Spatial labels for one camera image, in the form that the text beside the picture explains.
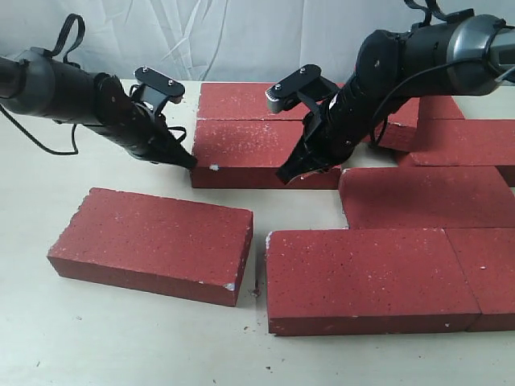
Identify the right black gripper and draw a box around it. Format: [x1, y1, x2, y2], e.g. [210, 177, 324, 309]
[275, 86, 377, 185]

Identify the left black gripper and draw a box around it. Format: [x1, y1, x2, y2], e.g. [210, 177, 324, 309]
[94, 73, 197, 169]

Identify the second row red brick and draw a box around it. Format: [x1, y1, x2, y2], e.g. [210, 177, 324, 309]
[191, 120, 340, 190]

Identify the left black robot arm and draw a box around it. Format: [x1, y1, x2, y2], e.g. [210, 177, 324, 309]
[1, 47, 197, 170]

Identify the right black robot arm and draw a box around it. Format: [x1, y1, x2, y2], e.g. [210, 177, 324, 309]
[266, 14, 514, 184]

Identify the right row red brick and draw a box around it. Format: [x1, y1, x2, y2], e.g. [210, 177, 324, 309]
[395, 119, 514, 187]

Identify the pale blue backdrop cloth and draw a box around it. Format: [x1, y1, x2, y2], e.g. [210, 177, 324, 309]
[0, 0, 515, 88]

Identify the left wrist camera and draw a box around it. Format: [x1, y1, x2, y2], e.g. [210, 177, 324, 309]
[130, 66, 185, 118]

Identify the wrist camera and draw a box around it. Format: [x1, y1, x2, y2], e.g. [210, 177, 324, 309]
[265, 64, 340, 114]
[130, 66, 185, 118]

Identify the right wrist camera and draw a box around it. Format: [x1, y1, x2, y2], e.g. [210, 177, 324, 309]
[265, 64, 340, 114]

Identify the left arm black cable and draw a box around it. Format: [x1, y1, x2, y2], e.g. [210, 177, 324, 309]
[0, 13, 86, 156]

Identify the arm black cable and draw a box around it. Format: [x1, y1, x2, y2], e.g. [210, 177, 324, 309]
[0, 13, 86, 156]
[368, 0, 515, 150]

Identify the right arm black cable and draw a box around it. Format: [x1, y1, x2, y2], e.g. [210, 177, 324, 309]
[368, 0, 515, 150]

